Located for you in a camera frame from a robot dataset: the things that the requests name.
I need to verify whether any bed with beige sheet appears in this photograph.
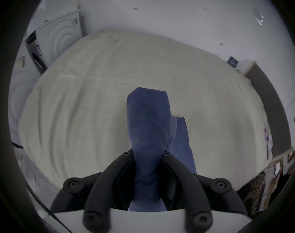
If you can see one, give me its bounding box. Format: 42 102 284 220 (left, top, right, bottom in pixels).
18 30 274 192

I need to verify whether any dark blue shirt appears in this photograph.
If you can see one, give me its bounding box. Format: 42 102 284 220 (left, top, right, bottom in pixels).
126 87 197 212

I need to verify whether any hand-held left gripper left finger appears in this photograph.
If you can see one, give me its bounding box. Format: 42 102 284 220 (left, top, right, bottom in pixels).
50 149 135 232

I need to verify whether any white washing machine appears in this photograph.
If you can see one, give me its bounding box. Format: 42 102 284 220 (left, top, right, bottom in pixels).
8 41 45 143
25 9 84 75

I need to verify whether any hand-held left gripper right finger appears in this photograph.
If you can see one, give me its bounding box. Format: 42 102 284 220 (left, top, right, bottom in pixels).
161 150 247 233

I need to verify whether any grey padded headboard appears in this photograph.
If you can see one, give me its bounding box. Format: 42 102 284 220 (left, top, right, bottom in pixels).
246 62 292 158

